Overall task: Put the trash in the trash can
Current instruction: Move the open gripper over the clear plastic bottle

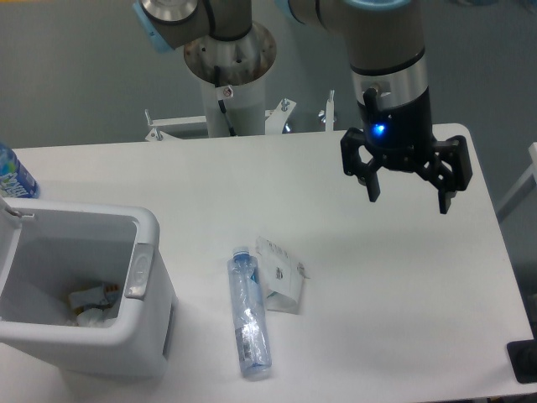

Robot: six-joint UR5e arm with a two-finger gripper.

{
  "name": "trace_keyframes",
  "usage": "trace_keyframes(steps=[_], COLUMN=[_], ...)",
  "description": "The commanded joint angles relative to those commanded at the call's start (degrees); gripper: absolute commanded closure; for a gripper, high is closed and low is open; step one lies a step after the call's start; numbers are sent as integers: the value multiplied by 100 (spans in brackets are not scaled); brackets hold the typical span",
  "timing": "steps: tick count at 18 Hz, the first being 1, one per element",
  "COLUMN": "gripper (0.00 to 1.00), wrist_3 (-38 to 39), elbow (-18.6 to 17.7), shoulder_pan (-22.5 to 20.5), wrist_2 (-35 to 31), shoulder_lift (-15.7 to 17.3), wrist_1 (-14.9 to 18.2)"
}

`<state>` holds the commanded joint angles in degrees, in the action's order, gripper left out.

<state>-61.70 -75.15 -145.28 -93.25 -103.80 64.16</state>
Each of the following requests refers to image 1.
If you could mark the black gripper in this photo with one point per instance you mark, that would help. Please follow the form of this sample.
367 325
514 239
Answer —
400 138

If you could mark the white paper wrapper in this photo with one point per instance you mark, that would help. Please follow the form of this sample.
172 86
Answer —
283 277

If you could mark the crushed clear plastic bottle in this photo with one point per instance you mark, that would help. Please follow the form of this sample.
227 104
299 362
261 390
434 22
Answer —
248 315

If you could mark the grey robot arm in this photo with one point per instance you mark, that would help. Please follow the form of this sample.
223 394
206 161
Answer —
384 39

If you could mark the white trash can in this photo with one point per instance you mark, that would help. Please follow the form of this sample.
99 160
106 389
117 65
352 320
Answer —
52 248

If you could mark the trash inside bin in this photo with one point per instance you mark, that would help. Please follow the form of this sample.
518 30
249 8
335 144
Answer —
96 307

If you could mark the black clamp at table edge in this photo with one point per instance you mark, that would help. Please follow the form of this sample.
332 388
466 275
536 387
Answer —
522 356

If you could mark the blue labelled water bottle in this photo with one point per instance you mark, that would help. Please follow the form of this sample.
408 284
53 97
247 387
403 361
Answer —
16 181

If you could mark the white bracket right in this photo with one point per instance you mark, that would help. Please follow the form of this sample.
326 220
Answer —
327 116

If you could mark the white bracket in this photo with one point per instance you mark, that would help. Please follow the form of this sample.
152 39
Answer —
166 129
276 120
327 116

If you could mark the white metal frame right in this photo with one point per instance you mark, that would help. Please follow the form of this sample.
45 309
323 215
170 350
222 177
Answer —
520 189

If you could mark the white bracket middle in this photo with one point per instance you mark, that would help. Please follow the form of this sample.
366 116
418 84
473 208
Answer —
276 120

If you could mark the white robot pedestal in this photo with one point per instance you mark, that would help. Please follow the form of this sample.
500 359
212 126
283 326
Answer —
232 78

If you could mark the white bracket left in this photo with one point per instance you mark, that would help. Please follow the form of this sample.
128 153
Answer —
166 129

